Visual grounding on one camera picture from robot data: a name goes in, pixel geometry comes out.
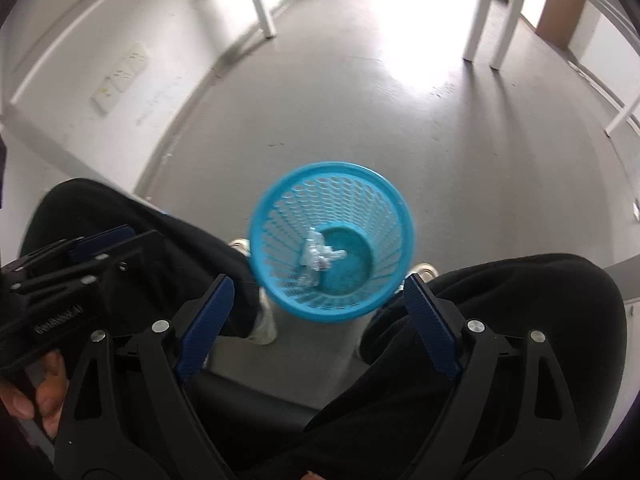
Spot white shoe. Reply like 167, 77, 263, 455
229, 238, 278, 346
406, 262, 439, 283

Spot white wall socket panel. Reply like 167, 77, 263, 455
91, 42, 150, 115

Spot left white shoe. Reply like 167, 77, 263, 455
229, 238, 278, 346

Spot person's left hand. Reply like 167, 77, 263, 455
1, 351, 68, 439

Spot right white shoe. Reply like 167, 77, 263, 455
406, 262, 439, 283

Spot crushed clear plastic bottle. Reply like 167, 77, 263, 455
298, 229, 347, 287

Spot blue plastic waste basket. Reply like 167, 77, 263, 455
248, 162, 414, 323

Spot white table leg pair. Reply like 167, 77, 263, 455
462, 0, 535, 72

